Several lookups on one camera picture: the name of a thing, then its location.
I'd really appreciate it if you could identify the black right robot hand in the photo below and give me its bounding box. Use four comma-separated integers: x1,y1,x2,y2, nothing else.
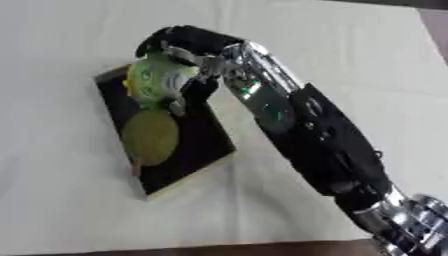
133,25,249,117

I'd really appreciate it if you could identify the green and white soft toy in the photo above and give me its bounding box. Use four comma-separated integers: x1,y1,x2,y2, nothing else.
120,50,202,111

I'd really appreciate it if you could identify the cardboard box with black inside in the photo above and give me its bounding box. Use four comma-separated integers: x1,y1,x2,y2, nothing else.
92,63,238,202

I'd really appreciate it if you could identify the round green toy fruit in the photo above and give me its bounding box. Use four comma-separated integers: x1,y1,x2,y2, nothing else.
119,109,182,168

